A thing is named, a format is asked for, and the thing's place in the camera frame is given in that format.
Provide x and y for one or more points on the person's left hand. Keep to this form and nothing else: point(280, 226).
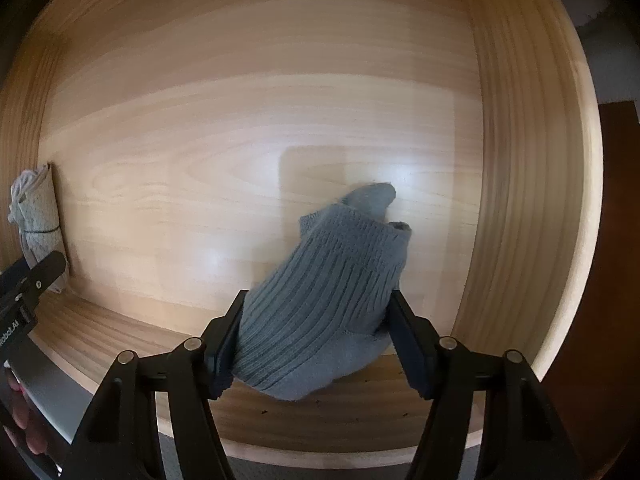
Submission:
point(22, 420)

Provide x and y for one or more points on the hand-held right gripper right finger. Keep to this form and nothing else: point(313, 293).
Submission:
point(411, 340)

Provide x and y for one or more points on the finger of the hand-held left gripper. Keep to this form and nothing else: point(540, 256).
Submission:
point(47, 267)

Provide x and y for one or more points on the grey ribbed sock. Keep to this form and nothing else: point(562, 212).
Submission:
point(325, 300)

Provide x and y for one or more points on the wooden drawer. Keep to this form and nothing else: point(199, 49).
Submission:
point(250, 110)

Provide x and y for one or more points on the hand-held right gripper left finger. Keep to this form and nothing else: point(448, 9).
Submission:
point(225, 342)

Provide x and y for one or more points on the beige lace bra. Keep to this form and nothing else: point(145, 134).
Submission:
point(40, 215)

